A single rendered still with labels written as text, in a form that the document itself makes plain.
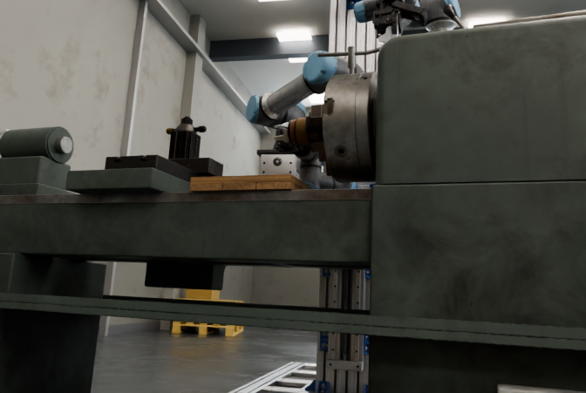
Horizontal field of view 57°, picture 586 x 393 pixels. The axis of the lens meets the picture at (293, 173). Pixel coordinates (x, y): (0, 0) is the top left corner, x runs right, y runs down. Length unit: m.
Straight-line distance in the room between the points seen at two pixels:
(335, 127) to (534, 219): 0.54
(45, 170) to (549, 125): 1.59
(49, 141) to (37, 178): 0.14
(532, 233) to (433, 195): 0.22
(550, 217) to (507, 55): 0.39
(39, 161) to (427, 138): 1.33
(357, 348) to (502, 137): 1.15
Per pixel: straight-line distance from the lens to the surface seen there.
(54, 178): 2.10
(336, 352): 2.22
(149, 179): 1.57
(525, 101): 1.35
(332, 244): 1.38
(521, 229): 1.28
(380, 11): 1.78
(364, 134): 1.44
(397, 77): 1.39
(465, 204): 1.28
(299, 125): 1.61
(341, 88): 1.50
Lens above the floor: 0.59
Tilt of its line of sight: 13 degrees up
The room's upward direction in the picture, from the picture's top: 3 degrees clockwise
